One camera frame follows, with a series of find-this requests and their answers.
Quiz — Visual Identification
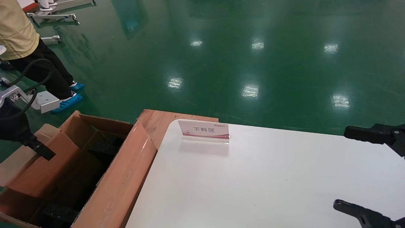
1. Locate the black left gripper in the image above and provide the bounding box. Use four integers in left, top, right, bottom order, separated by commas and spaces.
0, 99, 56, 161

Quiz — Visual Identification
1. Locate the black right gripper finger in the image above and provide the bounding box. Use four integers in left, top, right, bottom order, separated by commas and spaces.
333, 199, 405, 228
344, 124, 405, 158

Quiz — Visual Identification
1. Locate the small cardboard box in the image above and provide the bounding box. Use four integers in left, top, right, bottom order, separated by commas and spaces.
0, 123, 80, 198

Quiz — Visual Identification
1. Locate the large open cardboard box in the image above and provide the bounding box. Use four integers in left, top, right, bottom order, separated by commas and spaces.
0, 110, 158, 228

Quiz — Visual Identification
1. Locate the black foam block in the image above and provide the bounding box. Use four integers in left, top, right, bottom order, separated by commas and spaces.
41, 203, 79, 227

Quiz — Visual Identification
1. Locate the white floor stand leg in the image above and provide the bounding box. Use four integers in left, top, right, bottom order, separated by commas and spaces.
40, 35, 61, 45

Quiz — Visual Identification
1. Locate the person in black trousers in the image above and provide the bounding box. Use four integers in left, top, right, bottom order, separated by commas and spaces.
0, 0, 85, 114

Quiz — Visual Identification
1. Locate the acrylic sign with red print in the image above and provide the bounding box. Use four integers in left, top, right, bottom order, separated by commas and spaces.
177, 119, 230, 145

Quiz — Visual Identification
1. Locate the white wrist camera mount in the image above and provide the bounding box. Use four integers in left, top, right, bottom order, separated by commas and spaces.
0, 85, 60, 114

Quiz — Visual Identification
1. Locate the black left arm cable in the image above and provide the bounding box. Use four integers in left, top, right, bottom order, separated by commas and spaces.
0, 59, 53, 121

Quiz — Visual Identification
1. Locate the white floor stand frame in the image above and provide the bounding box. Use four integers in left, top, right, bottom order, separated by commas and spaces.
37, 0, 96, 10
27, 13, 78, 26

